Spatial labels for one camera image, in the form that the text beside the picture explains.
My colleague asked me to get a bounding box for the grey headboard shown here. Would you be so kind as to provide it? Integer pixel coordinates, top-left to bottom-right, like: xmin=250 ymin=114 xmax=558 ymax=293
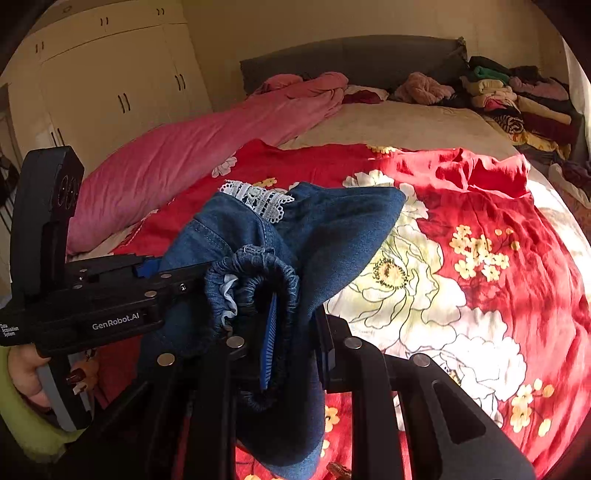
xmin=239 ymin=35 xmax=468 ymax=95

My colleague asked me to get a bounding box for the pile of folded clothes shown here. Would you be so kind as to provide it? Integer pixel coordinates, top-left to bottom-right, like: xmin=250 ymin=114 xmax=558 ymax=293
xmin=459 ymin=55 xmax=583 ymax=161

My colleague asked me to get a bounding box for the pink quilt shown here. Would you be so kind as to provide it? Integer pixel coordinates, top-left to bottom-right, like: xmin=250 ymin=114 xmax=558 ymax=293
xmin=67 ymin=71 xmax=349 ymax=256

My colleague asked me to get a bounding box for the white pillow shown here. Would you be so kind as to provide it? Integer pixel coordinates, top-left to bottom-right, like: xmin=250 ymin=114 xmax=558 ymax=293
xmin=344 ymin=84 xmax=391 ymax=104

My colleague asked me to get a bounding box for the red floral blanket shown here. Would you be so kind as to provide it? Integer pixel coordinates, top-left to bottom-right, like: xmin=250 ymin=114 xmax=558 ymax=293
xmin=69 ymin=138 xmax=591 ymax=480

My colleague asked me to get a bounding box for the blue denim pants lace trim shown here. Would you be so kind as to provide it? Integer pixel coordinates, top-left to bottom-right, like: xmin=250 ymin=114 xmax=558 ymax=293
xmin=139 ymin=180 xmax=407 ymax=480

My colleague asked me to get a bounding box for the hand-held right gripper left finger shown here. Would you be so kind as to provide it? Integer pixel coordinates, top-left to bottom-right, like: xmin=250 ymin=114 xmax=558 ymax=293
xmin=60 ymin=292 xmax=280 ymax=480

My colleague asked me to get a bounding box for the pink fluffy garment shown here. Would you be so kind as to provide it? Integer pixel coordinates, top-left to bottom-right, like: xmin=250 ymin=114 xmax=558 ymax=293
xmin=394 ymin=71 xmax=456 ymax=105

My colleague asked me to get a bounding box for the dark purple clothes heap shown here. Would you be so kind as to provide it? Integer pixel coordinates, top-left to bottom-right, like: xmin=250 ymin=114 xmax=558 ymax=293
xmin=549 ymin=159 xmax=591 ymax=209

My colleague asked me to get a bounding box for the beige bed sheet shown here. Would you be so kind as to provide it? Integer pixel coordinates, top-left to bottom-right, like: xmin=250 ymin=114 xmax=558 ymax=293
xmin=281 ymin=99 xmax=591 ymax=241

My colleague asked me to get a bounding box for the dark metal rack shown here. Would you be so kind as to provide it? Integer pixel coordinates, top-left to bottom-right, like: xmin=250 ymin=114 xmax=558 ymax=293
xmin=0 ymin=152 xmax=21 ymax=241

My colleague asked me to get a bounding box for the cream wardrobe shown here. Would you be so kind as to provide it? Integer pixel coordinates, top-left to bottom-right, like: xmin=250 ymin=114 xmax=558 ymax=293
xmin=0 ymin=0 xmax=214 ymax=185

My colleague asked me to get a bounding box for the dark red garment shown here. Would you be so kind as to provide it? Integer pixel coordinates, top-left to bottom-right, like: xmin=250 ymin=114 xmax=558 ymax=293
xmin=342 ymin=89 xmax=384 ymax=105

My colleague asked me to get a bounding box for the person's left hand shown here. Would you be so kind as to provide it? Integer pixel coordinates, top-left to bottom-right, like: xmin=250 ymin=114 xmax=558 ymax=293
xmin=8 ymin=344 xmax=100 ymax=409

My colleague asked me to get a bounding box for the white curtain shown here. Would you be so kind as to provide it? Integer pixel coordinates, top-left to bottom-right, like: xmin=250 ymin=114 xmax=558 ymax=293
xmin=562 ymin=41 xmax=591 ymax=141

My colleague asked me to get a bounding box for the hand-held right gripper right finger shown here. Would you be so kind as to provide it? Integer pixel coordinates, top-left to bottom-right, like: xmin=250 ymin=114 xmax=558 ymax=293
xmin=315 ymin=307 xmax=537 ymax=480

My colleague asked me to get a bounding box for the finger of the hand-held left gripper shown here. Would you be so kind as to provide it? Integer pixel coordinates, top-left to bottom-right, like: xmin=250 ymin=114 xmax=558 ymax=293
xmin=133 ymin=256 xmax=163 ymax=278
xmin=142 ymin=262 xmax=220 ymax=303

